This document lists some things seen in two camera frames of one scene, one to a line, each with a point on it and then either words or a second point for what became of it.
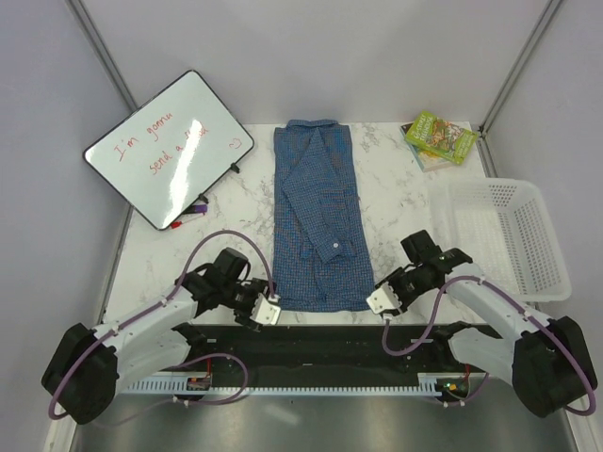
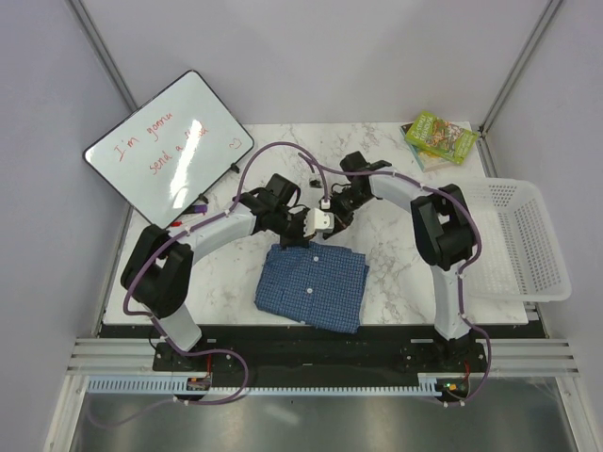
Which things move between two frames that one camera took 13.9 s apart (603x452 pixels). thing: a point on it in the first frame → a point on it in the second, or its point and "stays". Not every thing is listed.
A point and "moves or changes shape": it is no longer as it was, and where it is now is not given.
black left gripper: x=258 y=286 → x=299 y=239
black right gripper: x=390 y=281 → x=340 y=220
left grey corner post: x=94 y=38 stays
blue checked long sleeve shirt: x=319 y=254 moves or changes shape
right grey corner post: x=549 y=9 stays
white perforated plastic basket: x=507 y=228 stays
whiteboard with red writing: x=170 y=155 stays
